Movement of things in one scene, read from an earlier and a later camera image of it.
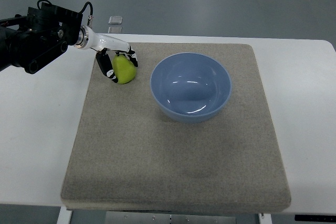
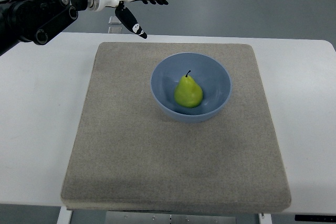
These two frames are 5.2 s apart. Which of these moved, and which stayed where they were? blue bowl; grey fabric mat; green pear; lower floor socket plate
Moved: green pear
Stayed: lower floor socket plate; grey fabric mat; blue bowl
